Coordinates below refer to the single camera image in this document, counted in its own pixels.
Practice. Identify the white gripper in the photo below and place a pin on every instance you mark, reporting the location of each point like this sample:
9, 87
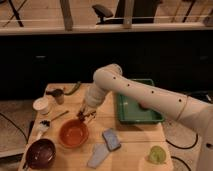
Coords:
94, 97

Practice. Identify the dark grape bunch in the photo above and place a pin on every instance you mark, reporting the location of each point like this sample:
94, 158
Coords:
82, 116

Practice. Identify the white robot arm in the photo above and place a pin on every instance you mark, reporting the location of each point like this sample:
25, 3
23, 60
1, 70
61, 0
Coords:
190, 112

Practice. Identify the red bowl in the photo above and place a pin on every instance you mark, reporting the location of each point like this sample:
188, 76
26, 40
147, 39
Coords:
73, 134

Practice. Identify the dark purple bowl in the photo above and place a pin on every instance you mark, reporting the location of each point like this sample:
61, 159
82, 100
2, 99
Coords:
41, 154

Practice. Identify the wooden stick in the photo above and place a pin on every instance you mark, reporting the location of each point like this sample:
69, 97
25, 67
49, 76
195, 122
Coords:
58, 116

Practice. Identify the green chili pepper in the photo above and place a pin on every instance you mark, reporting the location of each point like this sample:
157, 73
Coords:
69, 91

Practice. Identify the blue sponge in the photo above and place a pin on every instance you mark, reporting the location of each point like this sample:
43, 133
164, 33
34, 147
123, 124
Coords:
111, 139

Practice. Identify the small metal cup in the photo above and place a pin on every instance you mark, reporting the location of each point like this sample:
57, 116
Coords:
58, 95

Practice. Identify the green plastic tray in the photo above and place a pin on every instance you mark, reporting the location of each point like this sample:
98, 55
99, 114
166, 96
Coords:
129, 111

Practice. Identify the pale blue cloth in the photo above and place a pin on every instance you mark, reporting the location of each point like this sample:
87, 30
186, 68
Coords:
100, 153

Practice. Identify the white cup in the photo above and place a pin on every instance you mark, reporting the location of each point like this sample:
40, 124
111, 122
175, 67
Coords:
42, 105

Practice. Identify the white brush with black bristles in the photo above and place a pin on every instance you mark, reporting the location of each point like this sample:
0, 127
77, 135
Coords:
42, 127

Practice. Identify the black office chair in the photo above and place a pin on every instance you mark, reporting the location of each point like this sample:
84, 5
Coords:
143, 12

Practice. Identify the wooden post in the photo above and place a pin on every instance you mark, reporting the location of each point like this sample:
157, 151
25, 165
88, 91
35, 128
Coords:
66, 13

